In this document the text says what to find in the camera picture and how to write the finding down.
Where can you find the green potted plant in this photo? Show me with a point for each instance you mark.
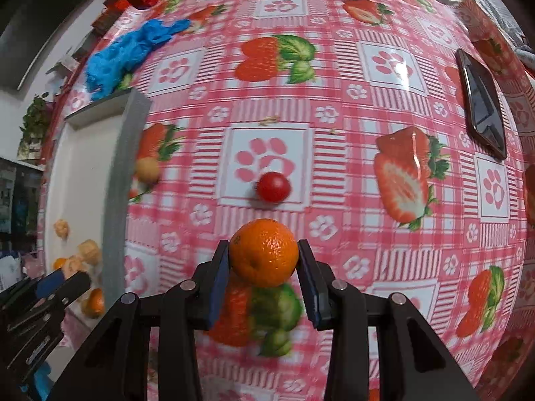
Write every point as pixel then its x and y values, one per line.
pixel 35 127

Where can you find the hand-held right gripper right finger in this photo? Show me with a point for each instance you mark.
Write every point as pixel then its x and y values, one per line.
pixel 311 292

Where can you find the dark cluttered shelf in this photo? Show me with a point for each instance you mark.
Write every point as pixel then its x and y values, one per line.
pixel 19 209

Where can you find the red cherry tomato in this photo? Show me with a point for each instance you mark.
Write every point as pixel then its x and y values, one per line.
pixel 273 187

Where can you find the black smartphone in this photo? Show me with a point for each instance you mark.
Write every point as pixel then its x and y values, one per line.
pixel 480 100

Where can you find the small orange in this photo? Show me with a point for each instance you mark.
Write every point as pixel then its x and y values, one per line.
pixel 58 264

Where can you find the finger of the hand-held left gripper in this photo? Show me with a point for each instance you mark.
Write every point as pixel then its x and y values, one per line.
pixel 69 288
pixel 48 284

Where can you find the strawberry print pink tablecloth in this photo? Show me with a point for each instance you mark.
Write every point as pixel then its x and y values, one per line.
pixel 334 112

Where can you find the white tray with grey rim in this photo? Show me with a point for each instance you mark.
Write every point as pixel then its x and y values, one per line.
pixel 83 183

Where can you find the walnut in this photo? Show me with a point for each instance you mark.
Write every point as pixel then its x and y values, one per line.
pixel 147 170
pixel 62 229
pixel 73 265
pixel 90 251

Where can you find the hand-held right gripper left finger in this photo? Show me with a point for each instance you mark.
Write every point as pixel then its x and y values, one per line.
pixel 219 288

